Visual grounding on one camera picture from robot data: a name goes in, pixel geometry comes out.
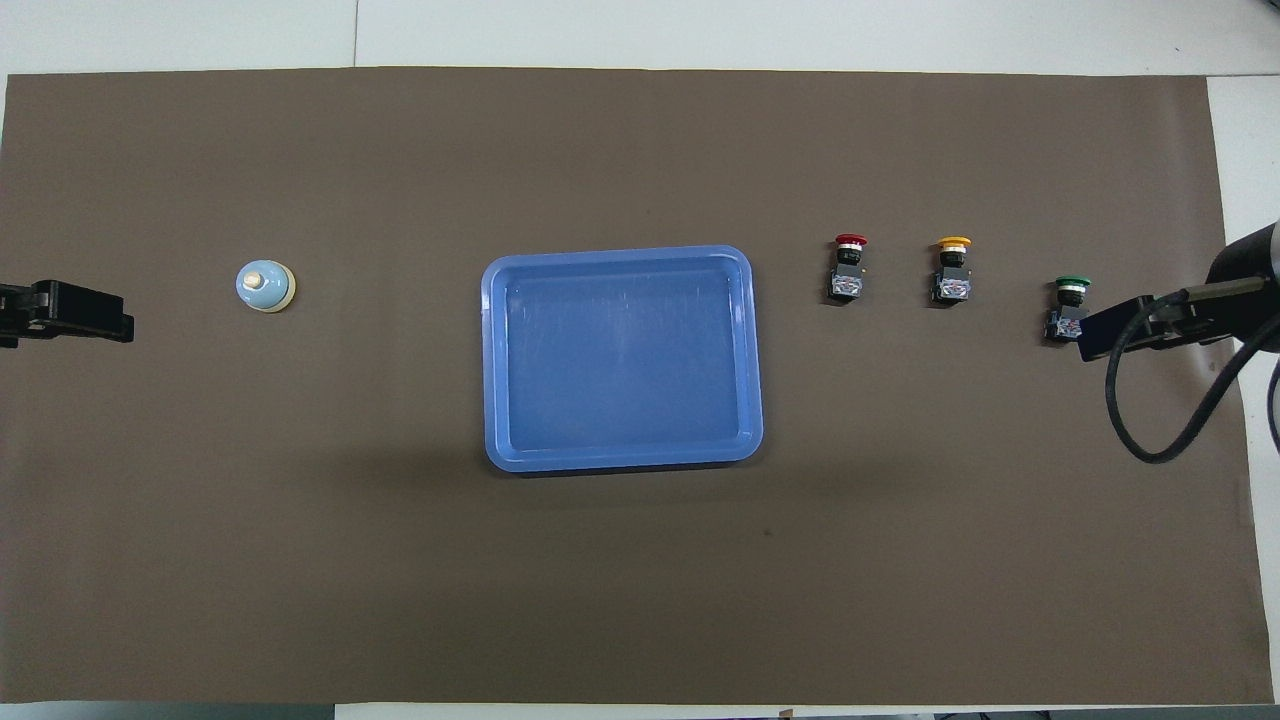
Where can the blue plastic tray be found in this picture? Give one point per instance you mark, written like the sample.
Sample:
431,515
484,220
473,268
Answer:
620,400

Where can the light blue bell knob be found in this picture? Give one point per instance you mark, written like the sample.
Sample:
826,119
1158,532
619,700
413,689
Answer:
262,287

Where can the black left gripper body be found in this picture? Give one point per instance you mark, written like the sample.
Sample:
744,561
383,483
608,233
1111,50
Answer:
85,312

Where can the brown table mat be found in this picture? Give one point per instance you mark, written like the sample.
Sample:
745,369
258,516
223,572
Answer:
600,600

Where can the red mushroom push button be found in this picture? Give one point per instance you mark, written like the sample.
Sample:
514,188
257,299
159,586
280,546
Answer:
848,285

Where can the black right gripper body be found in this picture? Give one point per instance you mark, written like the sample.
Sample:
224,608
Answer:
1110,330

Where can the green mushroom push button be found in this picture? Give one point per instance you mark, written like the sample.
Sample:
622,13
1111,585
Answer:
1070,292

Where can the yellow mushroom push button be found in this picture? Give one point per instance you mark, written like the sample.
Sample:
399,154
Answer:
952,287

